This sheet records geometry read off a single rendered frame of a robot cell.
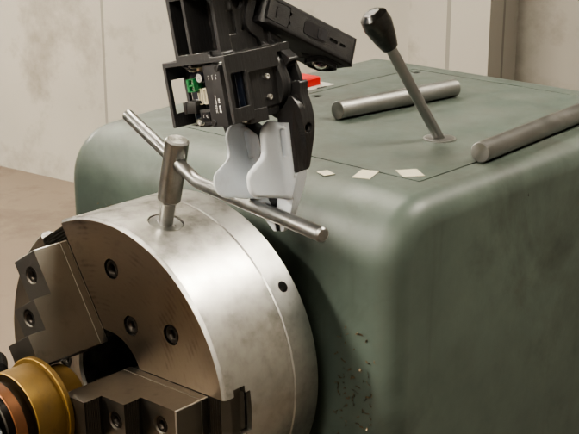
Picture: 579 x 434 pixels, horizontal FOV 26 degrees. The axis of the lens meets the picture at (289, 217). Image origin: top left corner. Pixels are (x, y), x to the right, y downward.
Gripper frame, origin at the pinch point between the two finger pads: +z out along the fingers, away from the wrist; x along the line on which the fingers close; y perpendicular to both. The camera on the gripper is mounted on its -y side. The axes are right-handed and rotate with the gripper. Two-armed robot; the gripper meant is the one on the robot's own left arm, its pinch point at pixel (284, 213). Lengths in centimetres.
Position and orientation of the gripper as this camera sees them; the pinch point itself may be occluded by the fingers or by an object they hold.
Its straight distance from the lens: 103.0
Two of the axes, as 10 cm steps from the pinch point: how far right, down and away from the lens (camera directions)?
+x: 7.3, 0.0, -6.9
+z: 1.6, 9.7, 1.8
